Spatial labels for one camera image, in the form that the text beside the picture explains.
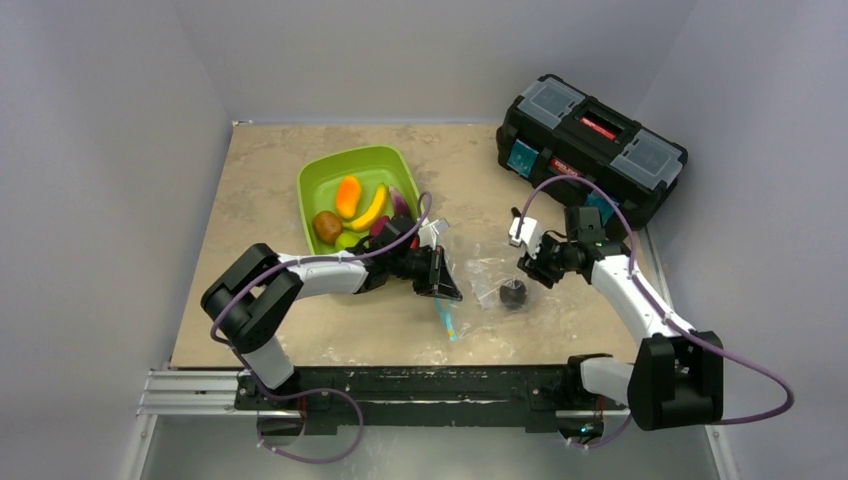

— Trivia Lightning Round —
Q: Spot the orange fake mango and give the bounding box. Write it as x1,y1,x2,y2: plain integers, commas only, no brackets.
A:
334,175,362,220

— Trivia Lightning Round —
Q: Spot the yellow fake banana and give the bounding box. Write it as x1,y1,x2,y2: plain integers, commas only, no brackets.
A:
343,183,390,232

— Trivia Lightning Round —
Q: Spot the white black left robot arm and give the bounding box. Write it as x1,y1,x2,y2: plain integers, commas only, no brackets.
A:
200,216,463,409

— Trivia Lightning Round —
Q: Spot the magenta fake sweet potato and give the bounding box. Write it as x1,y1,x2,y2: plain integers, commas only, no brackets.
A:
369,215,390,237

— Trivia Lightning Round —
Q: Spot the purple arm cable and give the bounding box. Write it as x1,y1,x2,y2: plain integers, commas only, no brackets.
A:
518,174,795,452
209,192,434,465

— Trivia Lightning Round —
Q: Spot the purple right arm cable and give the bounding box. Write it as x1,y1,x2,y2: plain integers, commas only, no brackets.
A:
518,174,795,452

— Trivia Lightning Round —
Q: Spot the clear zip top bag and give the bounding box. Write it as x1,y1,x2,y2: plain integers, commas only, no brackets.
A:
435,237,540,342

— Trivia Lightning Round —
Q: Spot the dark fake fruit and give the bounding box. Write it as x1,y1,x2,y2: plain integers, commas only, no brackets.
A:
498,278,528,311

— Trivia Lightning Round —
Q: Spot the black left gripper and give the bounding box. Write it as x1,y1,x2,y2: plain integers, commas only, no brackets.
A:
388,245,461,301

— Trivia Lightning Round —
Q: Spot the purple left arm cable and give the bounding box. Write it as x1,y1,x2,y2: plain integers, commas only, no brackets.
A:
209,192,434,465

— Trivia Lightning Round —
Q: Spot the aluminium frame rail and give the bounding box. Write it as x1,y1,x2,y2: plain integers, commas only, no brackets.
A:
124,366,737,479

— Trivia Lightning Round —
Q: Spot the brown fake kiwi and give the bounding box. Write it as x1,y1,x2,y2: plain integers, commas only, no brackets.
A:
312,210,344,245

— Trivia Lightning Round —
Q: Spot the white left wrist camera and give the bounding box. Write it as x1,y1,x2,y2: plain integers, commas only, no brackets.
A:
418,218,450,247

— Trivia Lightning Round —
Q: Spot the green plastic tray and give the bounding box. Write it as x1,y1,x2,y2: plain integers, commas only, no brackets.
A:
296,145,420,255

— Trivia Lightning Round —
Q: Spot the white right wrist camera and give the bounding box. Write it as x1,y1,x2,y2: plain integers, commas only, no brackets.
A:
508,215,544,259

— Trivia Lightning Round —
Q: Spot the green fake pear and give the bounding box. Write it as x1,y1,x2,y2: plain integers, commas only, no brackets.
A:
334,230,363,251

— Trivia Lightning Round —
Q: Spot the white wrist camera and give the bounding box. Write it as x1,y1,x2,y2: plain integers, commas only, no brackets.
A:
508,215,544,259
418,218,450,247

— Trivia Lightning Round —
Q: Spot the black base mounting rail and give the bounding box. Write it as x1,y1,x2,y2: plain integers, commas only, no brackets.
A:
234,365,628,439

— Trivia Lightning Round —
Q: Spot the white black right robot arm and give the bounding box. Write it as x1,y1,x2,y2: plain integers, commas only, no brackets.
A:
509,207,724,431

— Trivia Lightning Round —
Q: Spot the purple fake eggplant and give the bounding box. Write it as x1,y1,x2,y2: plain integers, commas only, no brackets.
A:
389,186,412,218

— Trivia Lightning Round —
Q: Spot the black toolbox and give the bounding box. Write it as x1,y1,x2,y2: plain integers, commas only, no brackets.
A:
495,74,688,238

